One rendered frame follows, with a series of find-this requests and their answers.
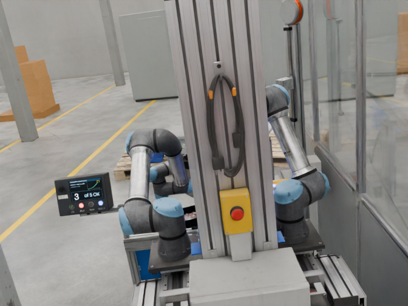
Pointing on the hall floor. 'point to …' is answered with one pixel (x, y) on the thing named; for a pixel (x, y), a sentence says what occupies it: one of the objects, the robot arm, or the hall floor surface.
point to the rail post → (133, 267)
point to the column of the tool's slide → (297, 82)
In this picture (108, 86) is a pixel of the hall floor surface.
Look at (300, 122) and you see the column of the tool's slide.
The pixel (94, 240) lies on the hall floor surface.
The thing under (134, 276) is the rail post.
